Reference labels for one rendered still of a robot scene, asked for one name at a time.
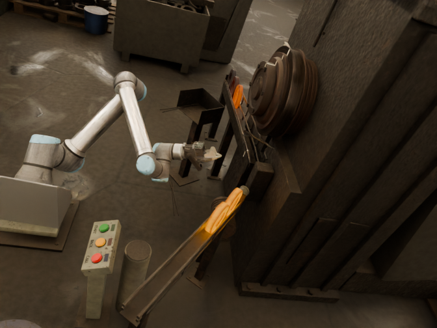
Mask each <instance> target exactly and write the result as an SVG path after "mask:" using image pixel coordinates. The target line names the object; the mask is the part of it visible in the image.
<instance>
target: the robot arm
mask: <svg viewBox="0 0 437 328"><path fill-rule="evenodd" d="M113 86H114V91H115V93H116V94H115V95H114V96H113V97H112V98H111V99H110V100H109V101H108V102H107V103H106V104H105V105H104V106H103V107H102V108H101V109H100V110H99V111H98V112H97V113H96V114H95V115H94V116H93V117H92V118H91V119H90V120H89V121H88V122H87V123H86V124H85V125H84V126H83V127H82V128H81V129H80V130H79V131H78V132H77V133H76V134H75V136H74V137H73V138H72V139H66V140H65V141H64V142H63V143H62V144H60V139H58V138H54V137H50V136H46V135H37V134H35V135H32V137H31V140H30V141H29V145H28V149H27V152H26V155H25V159H24V162H23V166H22V168H21V169H20V170H19V171H18V173H17V174H16V175H15V177H14V178H17V179H20V180H27V181H31V182H38V183H41V184H48V185H53V177H52V171H53V169H57V170H60V171H63V172H70V173H73V172H77V171H78V170H79V169H81V168H82V166H83V165H84V162H85V161H84V158H85V156H86V151H87V150H88V149H89V148H90V147H91V146H92V145H93V144H94V143H95V142H96V141H97V140H98V139H99V138H100V137H101V136H102V135H103V133H104V132H105V131H106V130H107V129H108V128H109V127H110V126H111V125H112V124H113V123H114V122H115V121H116V120H117V119H118V118H119V117H120V116H121V115H122V114H123V113H124V114H125V117H126V120H127V125H128V127H129V131H130V134H131V138H132V141H133V144H134V147H135V151H136V154H137V159H138V160H137V169H138V171H139V172H141V173H142V174H145V175H148V176H150V177H152V181H153V182H167V181H168V178H169V171H170V161H171V159H173V160H183V159H186V157H187V158H188V159H189V160H190V162H191V163H192V164H193V165H194V167H195V168H196V169H197V171H201V170H202V167H203V165H202V164H201V163H200V162H201V161H202V162H207V161H212V160H215V159H218V158H220V157H222V155H221V154H218V153H217V151H216V150H215V147H214V146H212V147H211V148H210V150H205V145H204V142H198V141H195V142H194V143H193V144H186V143H183V144H172V143H155V144H154V146H153V148H152V146H151V143H150V140H149V137H148V134H147V131H146V127H145V125H144V121H143V118H142V115H141V112H140V109H139V105H138V101H141V100H143V99H144V98H145V96H146V91H147V90H146V86H145V85H144V83H143V82H142V81H140V80H139V79H138V78H137V77H136V76H135V75H134V74H132V73H131V72H127V71H124V72H120V73H118V74H117V75H116V77H115V78H114V82H113Z"/></svg>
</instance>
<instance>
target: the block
mask: <svg viewBox="0 0 437 328"><path fill-rule="evenodd" d="M273 175H274V170H273V167H272V165H271V164H269V163H262V162H258V161H257V162H255V164H254V167H253V169H252V171H251V173H250V176H249V177H248V180H247V181H246V184H245V186H246V187H247V188H248V189H249V194H248V195H247V196H246V198H245V200H247V201H251V202H259V201H260V200H261V198H262V196H263V194H264V192H265V190H266V188H267V186H268V184H269V183H270V181H271V179H272V177H273Z"/></svg>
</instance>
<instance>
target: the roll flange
mask: <svg viewBox="0 0 437 328"><path fill-rule="evenodd" d="M293 50H295V51H298V52H300V54H301V55H302V58H303V61H304V83H303V88H302V94H301V97H300V101H299V103H298V107H297V110H296V112H295V114H294V116H293V118H292V120H291V122H290V124H289V125H288V127H287V128H286V129H285V130H284V132H283V133H281V134H280V135H278V136H271V135H270V136H271V137H272V138H275V139H277V138H280V137H282V136H283V135H284V134H289V135H293V134H295V133H297V132H298V131H299V130H300V129H301V128H302V127H303V125H305V123H306V121H307V119H308V117H309V115H310V113H311V110H312V109H313V105H314V103H315V99H316V95H317V89H318V80H319V78H318V71H317V67H316V64H315V63H314V62H313V61H312V60H309V59H306V57H305V54H304V53H303V51H302V50H300V49H293Z"/></svg>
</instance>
